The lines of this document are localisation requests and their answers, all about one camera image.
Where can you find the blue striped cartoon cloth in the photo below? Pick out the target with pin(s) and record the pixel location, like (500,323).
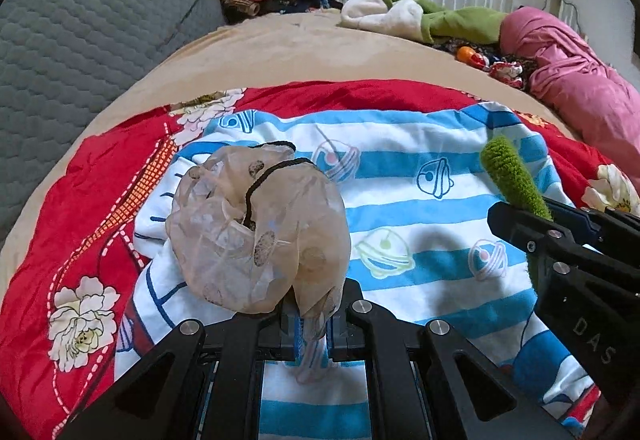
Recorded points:
(400,180)

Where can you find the orange toy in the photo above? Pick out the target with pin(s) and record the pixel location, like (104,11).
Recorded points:
(467,55)

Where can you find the green and white garment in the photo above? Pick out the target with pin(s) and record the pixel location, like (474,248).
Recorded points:
(450,20)

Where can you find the grey quilted cushion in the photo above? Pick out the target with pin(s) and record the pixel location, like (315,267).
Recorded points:
(100,30)

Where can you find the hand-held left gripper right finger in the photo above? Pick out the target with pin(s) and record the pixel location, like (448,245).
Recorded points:
(395,360)

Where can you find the beige blanket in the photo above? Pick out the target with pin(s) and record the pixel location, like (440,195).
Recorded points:
(300,50)

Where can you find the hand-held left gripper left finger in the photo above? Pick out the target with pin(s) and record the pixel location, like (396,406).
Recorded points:
(240,360)

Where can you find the white metal frame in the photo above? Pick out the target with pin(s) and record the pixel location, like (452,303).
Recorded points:
(567,10)

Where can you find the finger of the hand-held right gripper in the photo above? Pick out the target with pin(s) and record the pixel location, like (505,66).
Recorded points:
(600,222)
(530,230)

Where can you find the green fuzzy scrunchie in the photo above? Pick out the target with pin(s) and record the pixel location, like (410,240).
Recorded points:
(510,175)

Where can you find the red and white packet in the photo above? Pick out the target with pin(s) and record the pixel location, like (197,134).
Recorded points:
(506,72)

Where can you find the red floral blanket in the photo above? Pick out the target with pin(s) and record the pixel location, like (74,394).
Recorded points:
(100,180)

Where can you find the pink duvet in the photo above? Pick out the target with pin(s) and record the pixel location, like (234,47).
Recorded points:
(575,70)

